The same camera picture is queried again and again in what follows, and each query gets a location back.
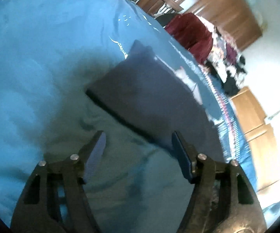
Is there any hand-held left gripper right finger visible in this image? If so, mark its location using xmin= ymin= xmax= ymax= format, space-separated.
xmin=171 ymin=131 xmax=268 ymax=233

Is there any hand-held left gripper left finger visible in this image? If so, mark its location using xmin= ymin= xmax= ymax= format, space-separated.
xmin=10 ymin=130 xmax=106 ymax=233

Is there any navy and grey polo shirt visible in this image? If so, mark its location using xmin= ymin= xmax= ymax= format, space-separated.
xmin=85 ymin=39 xmax=224 ymax=158

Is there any pile of mixed clothes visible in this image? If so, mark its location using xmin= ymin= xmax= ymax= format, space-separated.
xmin=198 ymin=17 xmax=248 ymax=96

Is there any blue printed bedspread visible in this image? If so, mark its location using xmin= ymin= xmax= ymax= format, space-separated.
xmin=0 ymin=0 xmax=259 ymax=229

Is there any dark red cloth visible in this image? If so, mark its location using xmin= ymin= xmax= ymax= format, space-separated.
xmin=165 ymin=13 xmax=213 ymax=65

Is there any brown wooden door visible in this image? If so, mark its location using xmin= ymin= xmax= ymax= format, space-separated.
xmin=137 ymin=0 xmax=263 ymax=51

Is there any brown wooden chair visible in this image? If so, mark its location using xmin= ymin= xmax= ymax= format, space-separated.
xmin=147 ymin=0 xmax=186 ymax=18

